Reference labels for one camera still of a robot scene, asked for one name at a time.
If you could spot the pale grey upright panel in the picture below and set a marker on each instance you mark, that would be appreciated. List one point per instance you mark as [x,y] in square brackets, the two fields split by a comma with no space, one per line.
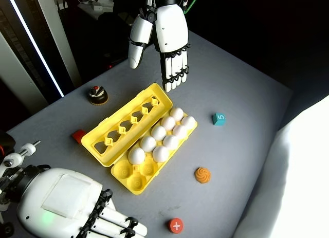
[15,76]

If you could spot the teal cube with number five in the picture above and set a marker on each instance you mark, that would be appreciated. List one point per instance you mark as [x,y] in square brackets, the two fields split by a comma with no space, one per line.
[219,119]

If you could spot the white LED light bar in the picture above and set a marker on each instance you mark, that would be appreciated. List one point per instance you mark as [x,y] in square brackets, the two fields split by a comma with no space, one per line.
[37,48]

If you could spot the white backdrop sheet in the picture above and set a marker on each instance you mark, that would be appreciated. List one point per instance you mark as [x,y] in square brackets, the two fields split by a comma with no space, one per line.
[303,171]

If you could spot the chocolate toy cake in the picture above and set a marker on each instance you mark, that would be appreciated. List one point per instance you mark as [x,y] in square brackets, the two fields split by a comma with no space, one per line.
[98,95]

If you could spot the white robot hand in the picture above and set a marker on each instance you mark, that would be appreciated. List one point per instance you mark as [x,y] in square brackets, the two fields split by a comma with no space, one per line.
[171,27]
[64,197]

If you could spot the white upright post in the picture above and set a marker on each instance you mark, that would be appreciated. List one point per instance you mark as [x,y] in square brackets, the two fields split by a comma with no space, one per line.
[58,29]

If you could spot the red cylinder with white cross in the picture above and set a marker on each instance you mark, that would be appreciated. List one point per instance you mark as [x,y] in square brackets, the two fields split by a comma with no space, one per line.
[176,225]

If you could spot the orange swirl toy cookie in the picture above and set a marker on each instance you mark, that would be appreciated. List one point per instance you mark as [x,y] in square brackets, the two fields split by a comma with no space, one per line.
[202,175]

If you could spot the grey table cloth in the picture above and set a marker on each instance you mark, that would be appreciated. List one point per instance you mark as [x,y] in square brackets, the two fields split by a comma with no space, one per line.
[231,81]

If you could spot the yellow plastic egg carton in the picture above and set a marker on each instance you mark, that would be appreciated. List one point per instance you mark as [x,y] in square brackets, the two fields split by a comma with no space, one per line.
[136,182]

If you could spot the red-orange toy block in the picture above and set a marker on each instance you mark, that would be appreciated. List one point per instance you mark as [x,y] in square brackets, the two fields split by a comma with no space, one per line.
[77,135]

